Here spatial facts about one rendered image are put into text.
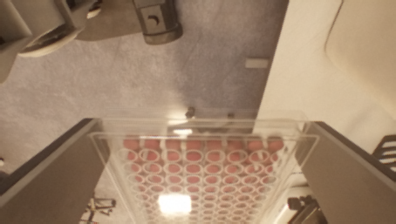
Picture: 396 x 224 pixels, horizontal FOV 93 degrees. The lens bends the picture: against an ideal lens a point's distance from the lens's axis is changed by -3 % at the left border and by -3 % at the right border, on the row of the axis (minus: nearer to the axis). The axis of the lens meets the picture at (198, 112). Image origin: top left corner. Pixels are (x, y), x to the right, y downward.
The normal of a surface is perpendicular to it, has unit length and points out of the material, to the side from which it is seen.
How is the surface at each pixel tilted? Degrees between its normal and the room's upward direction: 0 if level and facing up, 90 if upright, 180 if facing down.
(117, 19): 0
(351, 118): 0
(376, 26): 91
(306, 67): 0
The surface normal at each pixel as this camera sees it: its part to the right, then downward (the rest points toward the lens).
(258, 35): 0.00, 0.65
